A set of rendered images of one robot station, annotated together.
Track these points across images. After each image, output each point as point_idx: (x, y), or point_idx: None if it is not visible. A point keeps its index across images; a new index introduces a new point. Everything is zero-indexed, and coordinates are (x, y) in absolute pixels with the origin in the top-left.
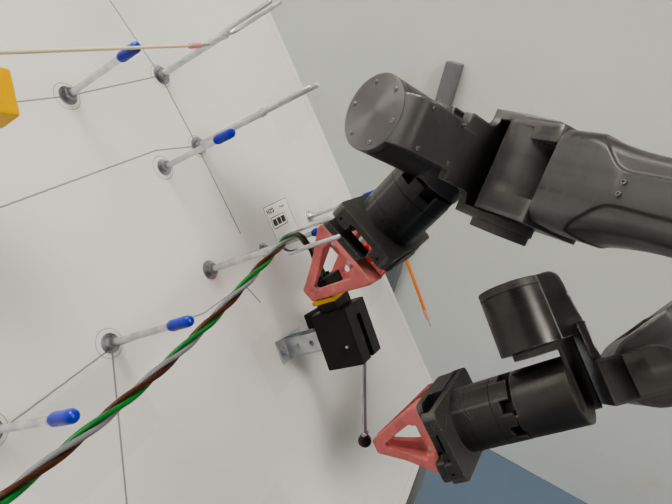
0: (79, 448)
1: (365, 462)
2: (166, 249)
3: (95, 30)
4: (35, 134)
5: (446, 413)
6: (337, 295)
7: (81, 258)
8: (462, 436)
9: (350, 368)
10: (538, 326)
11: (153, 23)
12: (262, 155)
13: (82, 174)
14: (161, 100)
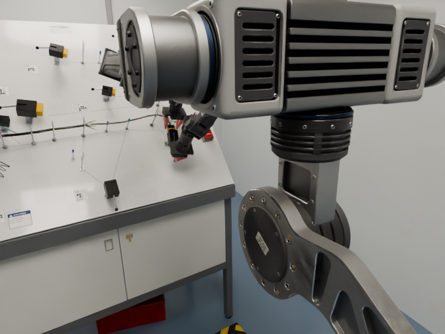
0: (116, 138)
1: (185, 175)
2: (142, 119)
3: None
4: (124, 100)
5: (174, 143)
6: (169, 128)
7: (126, 116)
8: (175, 147)
9: (189, 156)
10: (184, 122)
11: None
12: None
13: (130, 106)
14: None
